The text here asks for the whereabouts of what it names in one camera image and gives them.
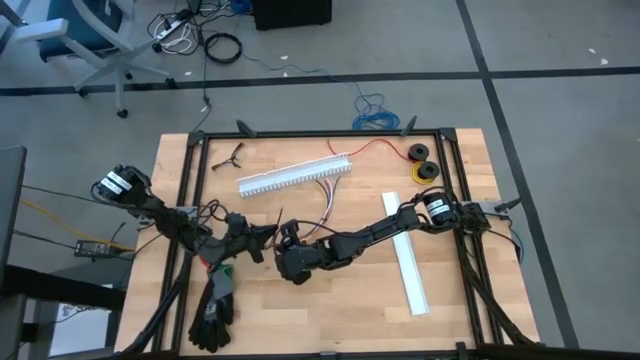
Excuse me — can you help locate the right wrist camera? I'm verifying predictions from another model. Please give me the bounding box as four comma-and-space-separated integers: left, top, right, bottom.
278, 218, 302, 242

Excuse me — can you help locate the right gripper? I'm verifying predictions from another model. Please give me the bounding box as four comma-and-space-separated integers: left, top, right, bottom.
273, 238, 332, 287

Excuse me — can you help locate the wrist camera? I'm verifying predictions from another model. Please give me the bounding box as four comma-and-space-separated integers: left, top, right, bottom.
278, 218, 302, 242
223, 211, 247, 237

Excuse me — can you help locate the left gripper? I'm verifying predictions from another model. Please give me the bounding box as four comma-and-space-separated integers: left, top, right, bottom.
206, 224, 280, 267

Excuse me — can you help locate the thin red wire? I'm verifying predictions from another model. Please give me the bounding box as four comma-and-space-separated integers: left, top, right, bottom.
326, 138, 412, 162

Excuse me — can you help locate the blue coiled cable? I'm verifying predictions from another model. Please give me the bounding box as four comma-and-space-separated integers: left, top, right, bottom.
351, 91, 402, 132

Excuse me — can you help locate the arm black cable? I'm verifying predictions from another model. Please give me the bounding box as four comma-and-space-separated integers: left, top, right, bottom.
298, 219, 352, 237
192, 198, 236, 236

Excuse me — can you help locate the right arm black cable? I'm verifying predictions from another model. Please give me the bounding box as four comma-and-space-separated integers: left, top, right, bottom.
298, 219, 352, 237

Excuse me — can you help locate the black grey work glove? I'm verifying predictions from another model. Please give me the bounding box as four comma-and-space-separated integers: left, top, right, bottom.
187, 262, 237, 354

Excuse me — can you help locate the white power strip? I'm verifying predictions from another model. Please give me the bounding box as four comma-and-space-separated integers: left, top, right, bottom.
153, 18, 190, 42

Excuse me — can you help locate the black coiled cable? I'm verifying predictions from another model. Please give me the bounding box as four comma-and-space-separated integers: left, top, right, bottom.
203, 31, 244, 66

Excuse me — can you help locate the white duct cover strip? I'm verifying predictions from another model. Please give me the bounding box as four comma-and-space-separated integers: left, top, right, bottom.
380, 190, 432, 317

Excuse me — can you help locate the multicolour wire bundle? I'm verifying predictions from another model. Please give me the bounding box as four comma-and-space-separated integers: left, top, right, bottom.
299, 177, 335, 240

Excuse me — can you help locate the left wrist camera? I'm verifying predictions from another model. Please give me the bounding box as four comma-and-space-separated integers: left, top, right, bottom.
223, 211, 247, 237

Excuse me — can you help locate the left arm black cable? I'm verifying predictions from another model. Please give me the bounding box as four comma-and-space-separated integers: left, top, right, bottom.
192, 198, 236, 236

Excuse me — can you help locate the white slotted cable duct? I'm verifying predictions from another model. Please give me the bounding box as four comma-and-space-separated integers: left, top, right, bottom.
235, 151, 354, 199

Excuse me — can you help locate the black wire spool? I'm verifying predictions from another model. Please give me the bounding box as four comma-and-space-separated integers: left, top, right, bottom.
406, 143, 432, 163

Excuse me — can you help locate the yellow floor cable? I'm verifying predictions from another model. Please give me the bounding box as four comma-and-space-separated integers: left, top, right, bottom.
19, 198, 137, 252

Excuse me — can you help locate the black power adapter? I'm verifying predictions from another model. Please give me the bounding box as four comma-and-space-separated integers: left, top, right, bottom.
73, 239, 119, 260

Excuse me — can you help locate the yellow wire spool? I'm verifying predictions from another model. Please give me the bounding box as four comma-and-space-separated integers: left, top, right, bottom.
409, 159, 442, 185

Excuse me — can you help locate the blue white office chair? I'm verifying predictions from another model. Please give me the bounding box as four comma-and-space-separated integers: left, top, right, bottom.
0, 0, 177, 120

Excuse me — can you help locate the black box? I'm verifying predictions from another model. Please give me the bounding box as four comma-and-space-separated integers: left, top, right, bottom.
249, 0, 334, 32

